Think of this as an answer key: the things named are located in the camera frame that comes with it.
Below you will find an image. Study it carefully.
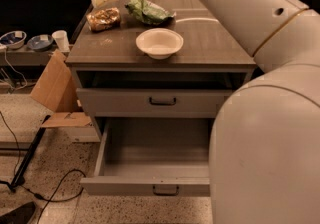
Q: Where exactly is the grey drawer cabinet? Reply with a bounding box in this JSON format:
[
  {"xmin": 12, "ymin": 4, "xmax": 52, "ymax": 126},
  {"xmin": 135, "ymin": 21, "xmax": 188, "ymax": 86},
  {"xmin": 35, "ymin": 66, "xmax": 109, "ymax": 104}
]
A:
[{"xmin": 67, "ymin": 0, "xmax": 256, "ymax": 133}]

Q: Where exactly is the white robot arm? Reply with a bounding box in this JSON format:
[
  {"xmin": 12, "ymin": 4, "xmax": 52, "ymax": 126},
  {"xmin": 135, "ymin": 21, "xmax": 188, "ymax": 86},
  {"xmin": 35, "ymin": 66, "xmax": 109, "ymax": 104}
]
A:
[{"xmin": 200, "ymin": 0, "xmax": 320, "ymax": 224}]

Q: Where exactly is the brown gold snack bag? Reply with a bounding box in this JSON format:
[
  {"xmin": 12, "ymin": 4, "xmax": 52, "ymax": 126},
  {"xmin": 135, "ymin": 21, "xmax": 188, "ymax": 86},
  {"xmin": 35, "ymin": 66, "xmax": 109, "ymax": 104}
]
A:
[{"xmin": 86, "ymin": 8, "xmax": 121, "ymax": 32}]

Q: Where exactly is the blue bowl right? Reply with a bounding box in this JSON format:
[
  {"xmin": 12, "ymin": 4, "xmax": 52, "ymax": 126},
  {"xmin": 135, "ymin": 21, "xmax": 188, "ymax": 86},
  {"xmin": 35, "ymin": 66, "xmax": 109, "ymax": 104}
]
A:
[{"xmin": 27, "ymin": 34, "xmax": 53, "ymax": 52}]

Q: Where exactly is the black floor cable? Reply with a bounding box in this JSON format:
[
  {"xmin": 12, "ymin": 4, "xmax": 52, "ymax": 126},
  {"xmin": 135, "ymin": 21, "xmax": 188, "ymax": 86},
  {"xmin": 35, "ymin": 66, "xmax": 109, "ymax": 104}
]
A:
[{"xmin": 0, "ymin": 110, "xmax": 87, "ymax": 224}]

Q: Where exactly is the brown cardboard box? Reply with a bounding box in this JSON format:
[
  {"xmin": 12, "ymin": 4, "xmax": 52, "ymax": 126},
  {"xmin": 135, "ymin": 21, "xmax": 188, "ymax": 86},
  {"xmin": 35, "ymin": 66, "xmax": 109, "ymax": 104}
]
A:
[{"xmin": 31, "ymin": 50, "xmax": 91, "ymax": 128}]

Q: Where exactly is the closed upper grey drawer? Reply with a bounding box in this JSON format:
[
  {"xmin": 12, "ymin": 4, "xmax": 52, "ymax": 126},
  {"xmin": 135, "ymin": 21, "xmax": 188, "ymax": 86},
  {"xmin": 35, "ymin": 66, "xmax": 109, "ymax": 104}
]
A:
[{"xmin": 77, "ymin": 88, "xmax": 232, "ymax": 118}]

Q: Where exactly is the grey side shelf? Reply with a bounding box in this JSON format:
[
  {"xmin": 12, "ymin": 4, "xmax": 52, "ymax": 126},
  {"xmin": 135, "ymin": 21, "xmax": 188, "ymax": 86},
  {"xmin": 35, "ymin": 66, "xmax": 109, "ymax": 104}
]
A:
[{"xmin": 0, "ymin": 46, "xmax": 57, "ymax": 66}]

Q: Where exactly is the green jalapeno chip bag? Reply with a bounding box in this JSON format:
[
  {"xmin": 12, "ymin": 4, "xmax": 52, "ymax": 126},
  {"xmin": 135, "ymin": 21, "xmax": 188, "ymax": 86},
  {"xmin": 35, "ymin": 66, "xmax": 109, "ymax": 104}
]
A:
[{"xmin": 125, "ymin": 0, "xmax": 176, "ymax": 26}]

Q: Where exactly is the blue bowl left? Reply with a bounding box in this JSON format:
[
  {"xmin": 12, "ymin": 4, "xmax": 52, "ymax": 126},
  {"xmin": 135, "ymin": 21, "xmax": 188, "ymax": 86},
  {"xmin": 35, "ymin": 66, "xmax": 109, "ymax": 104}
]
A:
[{"xmin": 0, "ymin": 31, "xmax": 27, "ymax": 50}]

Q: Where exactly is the white paper bowl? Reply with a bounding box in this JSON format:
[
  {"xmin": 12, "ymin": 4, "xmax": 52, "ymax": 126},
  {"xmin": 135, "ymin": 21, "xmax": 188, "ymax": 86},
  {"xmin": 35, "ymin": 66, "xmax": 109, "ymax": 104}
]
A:
[{"xmin": 136, "ymin": 28, "xmax": 184, "ymax": 60}]

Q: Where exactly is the open lower grey drawer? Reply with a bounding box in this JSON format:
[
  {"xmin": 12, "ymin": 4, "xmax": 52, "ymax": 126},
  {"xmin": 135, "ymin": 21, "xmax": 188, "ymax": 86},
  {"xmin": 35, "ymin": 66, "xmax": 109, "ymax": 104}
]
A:
[{"xmin": 81, "ymin": 118, "xmax": 212, "ymax": 197}]

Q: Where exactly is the black table leg left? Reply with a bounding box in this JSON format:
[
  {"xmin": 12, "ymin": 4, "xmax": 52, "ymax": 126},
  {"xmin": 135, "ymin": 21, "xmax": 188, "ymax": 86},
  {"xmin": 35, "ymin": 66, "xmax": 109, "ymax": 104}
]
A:
[{"xmin": 10, "ymin": 127, "xmax": 46, "ymax": 191}]

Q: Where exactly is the dark object floor corner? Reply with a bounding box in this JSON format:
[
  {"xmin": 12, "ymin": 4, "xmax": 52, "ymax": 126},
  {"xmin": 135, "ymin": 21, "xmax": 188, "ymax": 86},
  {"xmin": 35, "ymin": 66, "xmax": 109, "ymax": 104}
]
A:
[{"xmin": 0, "ymin": 202, "xmax": 37, "ymax": 224}]

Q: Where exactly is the blue bowl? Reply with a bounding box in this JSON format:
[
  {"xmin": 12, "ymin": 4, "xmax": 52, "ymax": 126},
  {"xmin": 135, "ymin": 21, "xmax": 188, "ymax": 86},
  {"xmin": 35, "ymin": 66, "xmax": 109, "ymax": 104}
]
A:
[
  {"xmin": 0, "ymin": 31, "xmax": 27, "ymax": 50},
  {"xmin": 27, "ymin": 34, "xmax": 53, "ymax": 52}
]

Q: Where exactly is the white paper cup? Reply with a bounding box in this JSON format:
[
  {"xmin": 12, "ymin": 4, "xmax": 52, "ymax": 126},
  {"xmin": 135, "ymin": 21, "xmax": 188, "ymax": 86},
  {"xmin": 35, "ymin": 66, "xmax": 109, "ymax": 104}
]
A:
[{"xmin": 52, "ymin": 30, "xmax": 70, "ymax": 52}]

